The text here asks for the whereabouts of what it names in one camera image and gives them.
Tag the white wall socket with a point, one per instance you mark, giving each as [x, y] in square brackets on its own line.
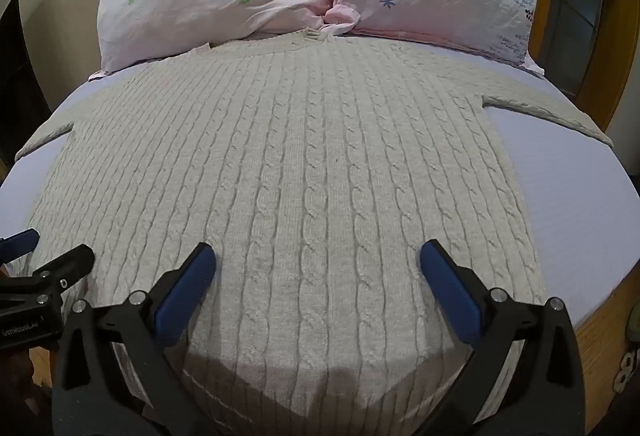
[628, 365]

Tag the bed with lavender sheet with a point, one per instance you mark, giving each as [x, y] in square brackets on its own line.
[575, 196]

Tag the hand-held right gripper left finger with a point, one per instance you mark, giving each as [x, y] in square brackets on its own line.
[184, 296]

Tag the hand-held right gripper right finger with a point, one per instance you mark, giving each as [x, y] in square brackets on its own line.
[450, 293]

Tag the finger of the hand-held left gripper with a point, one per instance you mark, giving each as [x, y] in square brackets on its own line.
[22, 242]
[60, 273]

